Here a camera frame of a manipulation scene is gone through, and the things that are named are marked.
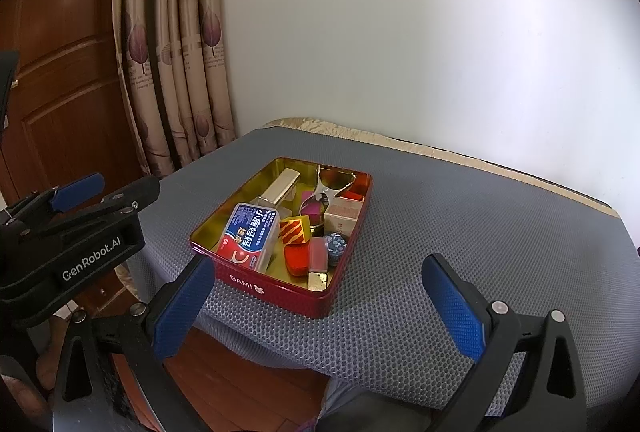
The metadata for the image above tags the yellow red striped block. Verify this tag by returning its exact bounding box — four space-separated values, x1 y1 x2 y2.
278 213 312 245

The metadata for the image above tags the beige rectangular bar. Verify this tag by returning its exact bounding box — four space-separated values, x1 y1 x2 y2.
257 167 301 208

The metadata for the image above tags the grey mesh table mat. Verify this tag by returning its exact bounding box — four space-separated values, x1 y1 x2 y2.
124 125 640 418

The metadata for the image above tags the red tin box gold inside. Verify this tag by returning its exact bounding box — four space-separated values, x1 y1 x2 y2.
189 156 374 319

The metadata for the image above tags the red round object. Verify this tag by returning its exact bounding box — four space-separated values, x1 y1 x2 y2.
282 242 312 277

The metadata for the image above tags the magenta block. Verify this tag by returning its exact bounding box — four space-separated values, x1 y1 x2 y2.
299 199 326 227

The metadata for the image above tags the beige leaf print curtain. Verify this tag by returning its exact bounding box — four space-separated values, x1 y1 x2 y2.
111 0 236 178

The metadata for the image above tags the blue round cap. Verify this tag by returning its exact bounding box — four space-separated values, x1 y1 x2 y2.
322 233 348 260

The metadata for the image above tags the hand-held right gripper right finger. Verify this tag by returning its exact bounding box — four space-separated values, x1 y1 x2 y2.
421 253 588 432

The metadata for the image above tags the grey blue cloth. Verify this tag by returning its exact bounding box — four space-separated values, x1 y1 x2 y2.
317 374 436 432

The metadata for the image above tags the brown wooden door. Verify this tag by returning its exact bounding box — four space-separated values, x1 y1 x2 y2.
0 0 168 313

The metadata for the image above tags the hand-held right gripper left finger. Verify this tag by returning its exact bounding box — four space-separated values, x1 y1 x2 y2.
50 256 217 432

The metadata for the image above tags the pink translucent eraser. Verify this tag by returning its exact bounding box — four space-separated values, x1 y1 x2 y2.
308 237 329 273

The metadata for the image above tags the blue red clear plastic box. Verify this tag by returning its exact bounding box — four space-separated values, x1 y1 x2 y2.
216 202 280 273

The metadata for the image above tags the brown cardboard cube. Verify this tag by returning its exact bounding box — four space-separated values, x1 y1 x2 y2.
324 197 362 237

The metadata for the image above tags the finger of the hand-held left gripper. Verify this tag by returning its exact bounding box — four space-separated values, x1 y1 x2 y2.
0 172 106 219
24 175 162 239

